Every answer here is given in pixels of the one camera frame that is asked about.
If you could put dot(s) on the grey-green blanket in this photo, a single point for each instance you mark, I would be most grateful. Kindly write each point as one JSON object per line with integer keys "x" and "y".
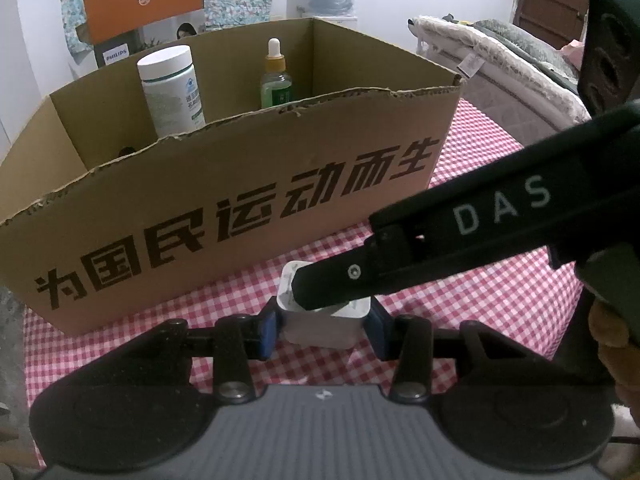
{"x": 525, "y": 45}

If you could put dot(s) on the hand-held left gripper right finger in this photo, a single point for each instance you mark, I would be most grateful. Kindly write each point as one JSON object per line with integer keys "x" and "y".
{"x": 376, "y": 335}

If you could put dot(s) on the orange printed carton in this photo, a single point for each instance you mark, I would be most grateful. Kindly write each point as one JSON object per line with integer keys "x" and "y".
{"x": 140, "y": 5}

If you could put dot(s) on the pink checkered tablecloth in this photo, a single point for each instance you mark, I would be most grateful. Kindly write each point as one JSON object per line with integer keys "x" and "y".
{"x": 475, "y": 320}

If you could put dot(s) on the printed cardboard box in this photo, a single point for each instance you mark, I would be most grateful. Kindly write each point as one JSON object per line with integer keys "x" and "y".
{"x": 250, "y": 185}

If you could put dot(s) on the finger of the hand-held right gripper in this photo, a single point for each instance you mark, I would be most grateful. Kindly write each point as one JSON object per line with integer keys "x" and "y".
{"x": 345, "y": 275}

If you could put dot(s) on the green dropper bottle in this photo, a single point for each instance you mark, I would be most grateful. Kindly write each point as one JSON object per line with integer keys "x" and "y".
{"x": 276, "y": 91}

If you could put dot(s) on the person's right hand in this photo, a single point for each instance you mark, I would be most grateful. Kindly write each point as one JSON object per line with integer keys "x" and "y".
{"x": 612, "y": 327}

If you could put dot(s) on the bed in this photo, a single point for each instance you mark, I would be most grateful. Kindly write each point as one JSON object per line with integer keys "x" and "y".
{"x": 500, "y": 90}

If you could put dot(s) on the white charger plug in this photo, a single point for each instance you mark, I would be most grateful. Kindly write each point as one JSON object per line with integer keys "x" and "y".
{"x": 325, "y": 331}

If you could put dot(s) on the brown wooden door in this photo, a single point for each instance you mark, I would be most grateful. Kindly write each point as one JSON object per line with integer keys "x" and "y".
{"x": 550, "y": 5}

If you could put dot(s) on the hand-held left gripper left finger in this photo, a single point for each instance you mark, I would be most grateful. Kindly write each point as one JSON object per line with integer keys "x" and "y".
{"x": 269, "y": 335}

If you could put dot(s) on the white water dispenser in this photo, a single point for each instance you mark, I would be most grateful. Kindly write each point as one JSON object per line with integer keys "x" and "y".
{"x": 345, "y": 20}

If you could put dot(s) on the white pill bottle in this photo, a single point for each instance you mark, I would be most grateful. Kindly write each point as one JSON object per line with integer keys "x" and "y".
{"x": 170, "y": 100}

